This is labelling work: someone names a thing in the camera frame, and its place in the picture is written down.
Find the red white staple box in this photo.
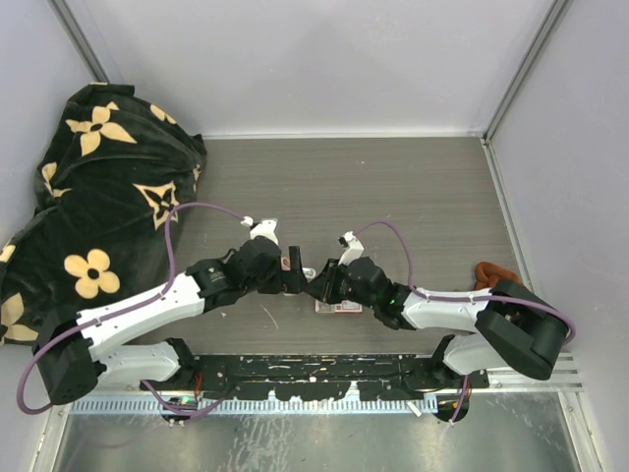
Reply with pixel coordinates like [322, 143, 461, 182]
[314, 300, 363, 315]

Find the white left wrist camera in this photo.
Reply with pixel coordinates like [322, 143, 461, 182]
[250, 218, 279, 246]

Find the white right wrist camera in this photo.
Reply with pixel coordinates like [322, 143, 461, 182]
[339, 231, 364, 266]

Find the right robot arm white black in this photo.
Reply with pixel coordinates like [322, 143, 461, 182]
[306, 257, 573, 387]

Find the black floral blanket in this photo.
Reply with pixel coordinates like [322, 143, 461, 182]
[1, 83, 207, 345]

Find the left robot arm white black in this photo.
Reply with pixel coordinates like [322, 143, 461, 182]
[32, 236, 315, 405]

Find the brown cloth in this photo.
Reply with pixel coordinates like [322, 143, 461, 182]
[472, 262, 522, 290]

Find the white slotted cable duct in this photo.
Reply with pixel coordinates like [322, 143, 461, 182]
[70, 394, 438, 415]

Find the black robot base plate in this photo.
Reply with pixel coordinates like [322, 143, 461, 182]
[150, 354, 463, 401]

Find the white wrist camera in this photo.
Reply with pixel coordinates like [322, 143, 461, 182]
[339, 231, 364, 266]
[250, 218, 279, 246]

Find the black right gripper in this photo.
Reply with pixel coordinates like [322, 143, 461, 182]
[303, 258, 377, 310]

